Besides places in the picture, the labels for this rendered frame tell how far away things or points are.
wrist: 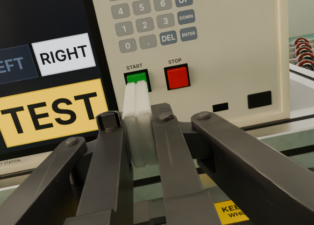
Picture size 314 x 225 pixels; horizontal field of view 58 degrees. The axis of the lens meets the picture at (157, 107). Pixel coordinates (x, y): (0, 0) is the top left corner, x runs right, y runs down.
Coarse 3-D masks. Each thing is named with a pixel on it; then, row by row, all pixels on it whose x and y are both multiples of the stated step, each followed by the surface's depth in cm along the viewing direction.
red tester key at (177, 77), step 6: (168, 72) 26; (174, 72) 26; (180, 72) 26; (186, 72) 26; (168, 78) 26; (174, 78) 26; (180, 78) 26; (186, 78) 26; (174, 84) 27; (180, 84) 27; (186, 84) 27
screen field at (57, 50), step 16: (16, 48) 25; (32, 48) 25; (48, 48) 25; (64, 48) 25; (80, 48) 25; (0, 64) 25; (16, 64) 25; (32, 64) 25; (48, 64) 26; (64, 64) 26; (80, 64) 26; (0, 80) 26; (16, 80) 26
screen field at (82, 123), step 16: (96, 80) 26; (16, 96) 26; (32, 96) 26; (48, 96) 27; (64, 96) 27; (80, 96) 27; (96, 96) 27; (0, 112) 27; (16, 112) 27; (32, 112) 27; (48, 112) 27; (64, 112) 27; (80, 112) 27; (96, 112) 27; (0, 128) 27; (16, 128) 27; (32, 128) 27; (48, 128) 28; (64, 128) 28; (80, 128) 28; (96, 128) 28; (16, 144) 28
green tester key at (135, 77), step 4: (144, 72) 26; (128, 76) 26; (132, 76) 26; (136, 76) 26; (140, 76) 26; (144, 76) 26; (128, 80) 26; (132, 80) 26; (136, 80) 26; (140, 80) 26; (144, 80) 26; (148, 88) 27
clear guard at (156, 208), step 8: (312, 168) 29; (216, 192) 28; (152, 200) 29; (160, 200) 28; (216, 200) 27; (224, 200) 27; (152, 208) 28; (160, 208) 27; (152, 216) 26; (160, 216) 26; (152, 224) 25; (160, 224) 25; (232, 224) 24; (240, 224) 24; (248, 224) 24
